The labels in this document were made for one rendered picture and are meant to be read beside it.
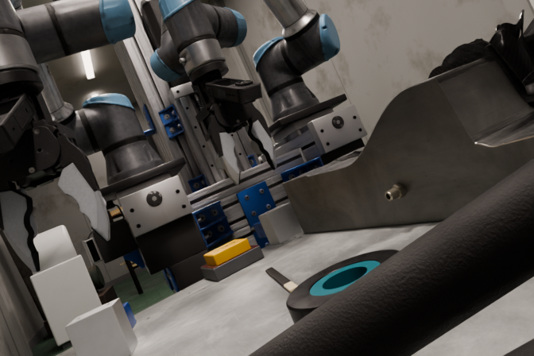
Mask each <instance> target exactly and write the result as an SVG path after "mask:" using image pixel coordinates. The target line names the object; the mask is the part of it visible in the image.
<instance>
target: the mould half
mask: <svg viewBox="0 0 534 356"><path fill-rule="evenodd" d="M355 151H362V152H361V153H360V155H359V156H357V157H351V158H349V159H346V160H343V161H340V160H337V161H332V162H331V163H329V164H325V165H324V166H322V167H319V168H316V169H313V170H311V171H309V172H306V173H304V174H302V175H300V176H298V177H295V178H293V179H291V180H289V181H286V182H284V183H283V186H284V189H285V191H286V193H287V196H288V198H289V200H290V203H291V205H292V208H293V210H294V211H295V213H296V217H297V218H298V220H299V223H300V225H301V228H302V230H303V232H304V233H305V234H310V233H319V232H327V231H336V230H353V229H362V228H370V227H379V226H395V225H404V224H413V223H429V222H438V221H443V220H445V219H446V218H448V217H449V216H451V215H453V214H454V213H455V212H456V211H458V210H459V209H461V208H462V207H464V206H466V205H467V204H468V203H469V202H471V201H472V200H474V199H476V198H477V197H478V196H480V195H481V194H482V193H484V192H486V191H487V190H488V189H490V188H491V187H493V186H494V185H495V184H497V183H498V182H500V181H501V180H503V179H504V178H506V177H507V176H508V175H510V174H511V173H513V172H515V171H516V170H517V169H518V168H520V167H521V166H523V165H524V164H526V163H528V162H529V161H530V160H531V159H533V158H534V105H533V106H530V105H528V104H527V103H526V102H525V101H524V100H523V98H522V97H521V96H520V94H519V92H518V91H517V89H516V88H515V87H514V86H513V84H512V82H511V81H510V79H509V77H508V76H507V75H506V74H505V72H504V71H503V69H502V68H501V66H500V65H499V63H498V62H497V61H496V60H495V59H494V58H493V57H492V56H491V55H489V56H485V57H483V58H481V59H479V60H476V61H473V62H471V63H468V64H464V65H462V66H460V67H457V68H454V69H451V70H450V71H448V72H444V73H442V74H440V75H437V76H434V77H432V78H430V79H426V80H425V81H422V82H420V83H417V84H414V85H412V86H410V87H407V88H405V89H404V90H402V91H400V92H399V93H398V94H397V95H396V96H395V97H394V98H393V99H392V100H391V101H390V102H389V104H388V105H387V107H386V108H385V109H384V111H383V112H382V114H381V116H380V118H379V119H378V121H377V123H376V125H375V127H374V128H373V131H372V133H371V135H370V137H369V139H368V141H367V142H366V145H365V146H364V147H362V148H360V149H356V150H355ZM353 152H354V151H353ZM353 152H351V153H353ZM351 153H348V154H346V155H349V154H351ZM346 155H344V156H346ZM344 156H342V157H344ZM397 183H399V184H402V185H404V187H405V189H406V192H407V193H406V194H405V196H404V197H402V198H401V199H398V198H396V199H395V200H393V201H388V200H387V199H386V198H385V192H387V191H388V190H390V189H391V188H392V187H393V185H394V184H397Z"/></svg>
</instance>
